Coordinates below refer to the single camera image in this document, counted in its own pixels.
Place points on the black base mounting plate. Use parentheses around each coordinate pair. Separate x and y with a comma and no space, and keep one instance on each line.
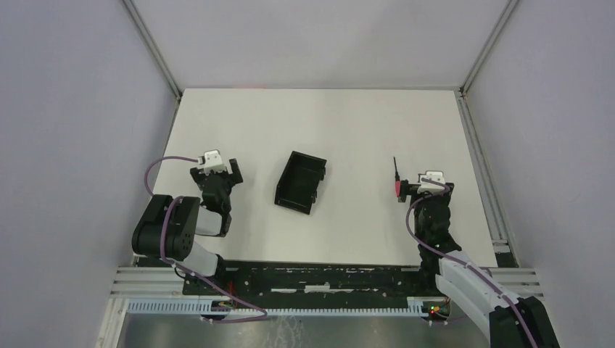
(311,286)

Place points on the aluminium front frame rail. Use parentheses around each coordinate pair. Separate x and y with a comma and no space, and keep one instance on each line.
(132,282)

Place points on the black plastic bin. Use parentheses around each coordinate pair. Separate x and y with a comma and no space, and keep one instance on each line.
(297,188)

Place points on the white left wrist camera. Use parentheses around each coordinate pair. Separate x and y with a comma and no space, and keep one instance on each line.
(211,162)

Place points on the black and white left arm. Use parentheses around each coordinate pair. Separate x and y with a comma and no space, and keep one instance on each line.
(168,226)

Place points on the red handled screwdriver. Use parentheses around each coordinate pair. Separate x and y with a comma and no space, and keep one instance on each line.
(397,179)

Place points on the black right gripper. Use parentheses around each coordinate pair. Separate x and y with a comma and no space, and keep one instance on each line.
(407,189)

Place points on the aluminium right side rail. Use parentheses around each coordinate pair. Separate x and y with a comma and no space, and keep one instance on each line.
(500,233)

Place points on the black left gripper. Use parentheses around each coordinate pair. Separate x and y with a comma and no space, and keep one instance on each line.
(236,175)

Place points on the aluminium right corner post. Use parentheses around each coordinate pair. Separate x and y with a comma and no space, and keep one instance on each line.
(492,38)

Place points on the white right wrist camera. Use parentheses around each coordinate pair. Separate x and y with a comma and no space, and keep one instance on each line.
(433,182)

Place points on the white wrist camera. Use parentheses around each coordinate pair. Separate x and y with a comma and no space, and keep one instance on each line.
(211,162)
(433,182)

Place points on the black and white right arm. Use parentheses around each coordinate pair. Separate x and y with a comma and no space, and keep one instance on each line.
(505,318)

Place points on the aluminium corner post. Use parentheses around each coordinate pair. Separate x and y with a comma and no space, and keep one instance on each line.
(152,47)
(492,38)

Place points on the aluminium left corner post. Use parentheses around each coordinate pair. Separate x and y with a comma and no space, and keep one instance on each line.
(152,47)

